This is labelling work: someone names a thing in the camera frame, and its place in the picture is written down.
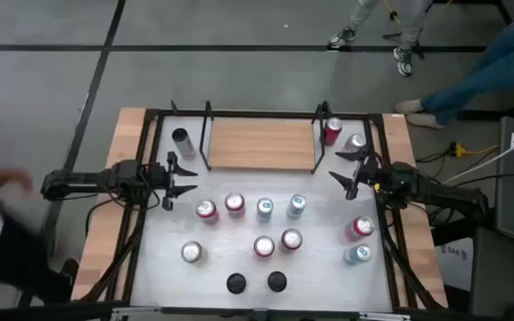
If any red soda can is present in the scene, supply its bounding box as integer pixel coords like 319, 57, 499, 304
253, 235, 277, 259

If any grey box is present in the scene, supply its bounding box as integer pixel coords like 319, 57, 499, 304
468, 226, 514, 318

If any white Celsius can black lid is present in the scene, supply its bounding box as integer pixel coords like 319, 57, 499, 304
267, 270, 288, 293
170, 128, 197, 161
226, 272, 248, 295

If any white cable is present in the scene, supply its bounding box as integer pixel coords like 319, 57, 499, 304
440, 127, 514, 186

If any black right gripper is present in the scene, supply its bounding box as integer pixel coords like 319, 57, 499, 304
327, 146, 393, 201

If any red can with black graphic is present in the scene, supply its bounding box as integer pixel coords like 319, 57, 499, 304
279, 227, 304, 254

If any silver Diet Coke can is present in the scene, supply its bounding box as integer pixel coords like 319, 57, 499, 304
342, 133, 368, 155
180, 240, 208, 265

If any black furniture leg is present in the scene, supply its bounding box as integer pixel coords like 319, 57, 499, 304
456, 86, 514, 122

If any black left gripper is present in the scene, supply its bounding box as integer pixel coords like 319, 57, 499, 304
143, 151, 199, 212

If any red Fanta can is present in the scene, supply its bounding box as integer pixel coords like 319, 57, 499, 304
224, 192, 247, 219
322, 117, 344, 147
195, 199, 220, 226
344, 216, 377, 243

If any white table cover sheet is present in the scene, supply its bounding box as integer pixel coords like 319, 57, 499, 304
129, 116, 395, 313

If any wooden tray board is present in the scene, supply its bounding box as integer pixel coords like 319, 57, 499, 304
198, 100, 332, 176

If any yellow power cable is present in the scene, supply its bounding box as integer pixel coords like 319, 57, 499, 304
380, 0, 402, 24

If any blue silver Red Bull can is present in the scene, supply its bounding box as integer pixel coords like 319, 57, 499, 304
255, 197, 275, 223
286, 193, 308, 219
343, 243, 373, 267

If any white printed box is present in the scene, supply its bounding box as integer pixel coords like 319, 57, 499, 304
435, 238, 475, 291

